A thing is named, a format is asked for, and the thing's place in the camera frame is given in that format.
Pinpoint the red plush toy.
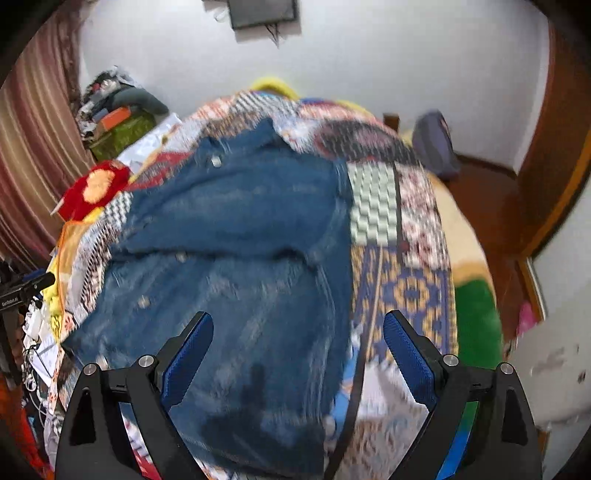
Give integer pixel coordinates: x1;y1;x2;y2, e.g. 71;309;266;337
52;159;133;223

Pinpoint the pile of household clutter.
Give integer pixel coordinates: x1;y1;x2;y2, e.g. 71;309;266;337
76;67;139;148

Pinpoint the black strap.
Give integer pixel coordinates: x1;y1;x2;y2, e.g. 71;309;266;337
322;295;368;480

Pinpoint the grey plush pillow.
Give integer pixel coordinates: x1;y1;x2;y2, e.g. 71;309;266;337
112;87;170;116

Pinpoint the yellow printed bedsheet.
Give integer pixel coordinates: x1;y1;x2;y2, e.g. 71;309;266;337
44;217;100;337

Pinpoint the yellow plush cushion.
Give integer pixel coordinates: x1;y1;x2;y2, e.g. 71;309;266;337
249;76;302;101

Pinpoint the striped brown curtain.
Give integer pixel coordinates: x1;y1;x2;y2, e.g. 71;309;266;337
0;0;98;273

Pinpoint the grey blue backpack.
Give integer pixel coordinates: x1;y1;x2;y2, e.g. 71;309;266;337
412;111;462;181

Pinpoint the wooden wardrobe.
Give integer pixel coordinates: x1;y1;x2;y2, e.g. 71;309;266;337
505;18;591;333

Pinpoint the small black wall monitor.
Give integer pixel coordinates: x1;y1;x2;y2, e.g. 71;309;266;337
228;0;299;31

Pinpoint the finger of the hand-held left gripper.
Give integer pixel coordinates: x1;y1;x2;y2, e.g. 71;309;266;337
16;272;56;292

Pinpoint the patchwork printed quilt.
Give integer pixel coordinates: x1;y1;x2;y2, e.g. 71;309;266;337
46;90;462;480

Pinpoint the green patterned box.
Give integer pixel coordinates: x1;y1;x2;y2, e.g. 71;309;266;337
88;113;156;161

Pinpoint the orange box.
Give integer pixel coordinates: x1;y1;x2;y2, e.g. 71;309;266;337
98;107;131;131

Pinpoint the blue denim jacket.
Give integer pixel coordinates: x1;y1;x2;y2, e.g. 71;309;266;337
62;117;357;478

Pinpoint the white cloth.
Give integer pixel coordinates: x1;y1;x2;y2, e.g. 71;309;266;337
116;112;184;172

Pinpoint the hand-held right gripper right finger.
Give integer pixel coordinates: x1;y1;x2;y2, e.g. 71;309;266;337
383;310;542;480

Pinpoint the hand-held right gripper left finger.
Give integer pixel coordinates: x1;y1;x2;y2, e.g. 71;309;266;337
54;311;215;480

